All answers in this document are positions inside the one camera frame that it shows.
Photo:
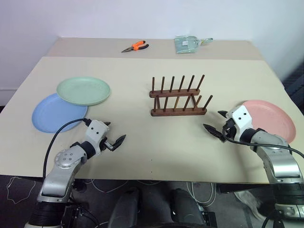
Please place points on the green plate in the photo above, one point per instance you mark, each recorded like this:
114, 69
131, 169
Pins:
83, 90

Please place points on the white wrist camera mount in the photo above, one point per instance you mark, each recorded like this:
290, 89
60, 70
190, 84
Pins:
95, 130
242, 117

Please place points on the dark rounded robot leg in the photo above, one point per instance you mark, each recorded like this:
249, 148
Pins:
126, 209
184, 206

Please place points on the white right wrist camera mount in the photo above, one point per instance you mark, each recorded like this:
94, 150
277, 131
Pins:
242, 117

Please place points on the wooden dish rack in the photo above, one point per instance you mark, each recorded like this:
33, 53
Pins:
178, 111

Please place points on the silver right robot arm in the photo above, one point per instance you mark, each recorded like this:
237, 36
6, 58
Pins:
278, 156

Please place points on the blue plate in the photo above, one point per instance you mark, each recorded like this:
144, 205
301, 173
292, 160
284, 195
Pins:
54, 116

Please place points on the clear plastic bag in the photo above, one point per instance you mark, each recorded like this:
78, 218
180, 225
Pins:
186, 44

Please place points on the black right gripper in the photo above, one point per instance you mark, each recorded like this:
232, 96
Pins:
230, 129

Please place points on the pink red plate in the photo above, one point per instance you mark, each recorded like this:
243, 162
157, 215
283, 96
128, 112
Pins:
275, 118

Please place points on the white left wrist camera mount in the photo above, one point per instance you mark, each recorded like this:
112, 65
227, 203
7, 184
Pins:
95, 130

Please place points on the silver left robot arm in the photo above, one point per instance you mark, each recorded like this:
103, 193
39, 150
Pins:
62, 166

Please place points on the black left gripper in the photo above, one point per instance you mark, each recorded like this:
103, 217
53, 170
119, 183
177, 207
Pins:
106, 144

